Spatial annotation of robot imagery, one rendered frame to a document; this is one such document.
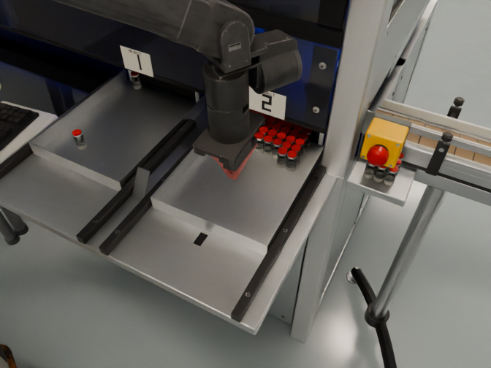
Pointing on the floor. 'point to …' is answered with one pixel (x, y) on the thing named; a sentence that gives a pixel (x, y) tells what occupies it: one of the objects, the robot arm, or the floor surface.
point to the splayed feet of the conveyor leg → (356, 276)
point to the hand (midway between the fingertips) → (232, 174)
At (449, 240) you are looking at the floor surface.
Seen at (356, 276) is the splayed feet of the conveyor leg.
